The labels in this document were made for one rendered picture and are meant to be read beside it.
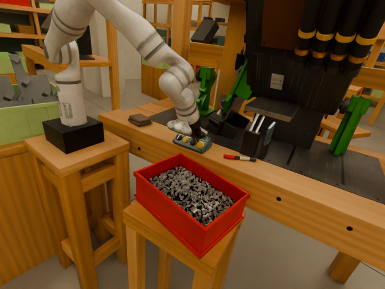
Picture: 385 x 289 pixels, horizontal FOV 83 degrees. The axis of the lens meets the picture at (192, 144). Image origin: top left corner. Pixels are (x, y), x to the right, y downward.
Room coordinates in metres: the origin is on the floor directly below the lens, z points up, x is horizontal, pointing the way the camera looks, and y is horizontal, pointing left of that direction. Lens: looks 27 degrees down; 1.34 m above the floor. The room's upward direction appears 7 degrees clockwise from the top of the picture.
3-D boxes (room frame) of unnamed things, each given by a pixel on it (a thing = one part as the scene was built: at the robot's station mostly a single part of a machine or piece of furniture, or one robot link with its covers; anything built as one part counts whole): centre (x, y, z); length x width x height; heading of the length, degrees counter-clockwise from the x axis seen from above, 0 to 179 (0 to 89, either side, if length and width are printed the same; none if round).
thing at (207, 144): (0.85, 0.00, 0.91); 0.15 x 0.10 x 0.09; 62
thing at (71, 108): (0.86, 0.52, 1.03); 0.09 x 0.09 x 0.17; 65
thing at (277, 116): (0.90, -0.33, 1.11); 0.39 x 0.16 x 0.03; 152
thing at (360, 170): (1.02, -0.31, 0.89); 1.10 x 0.42 x 0.02; 62
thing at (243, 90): (1.00, -0.21, 1.17); 0.13 x 0.12 x 0.20; 62
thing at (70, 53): (0.86, 0.52, 1.19); 0.09 x 0.09 x 0.17; 46
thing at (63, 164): (0.85, 0.51, 0.83); 0.32 x 0.32 x 0.04; 56
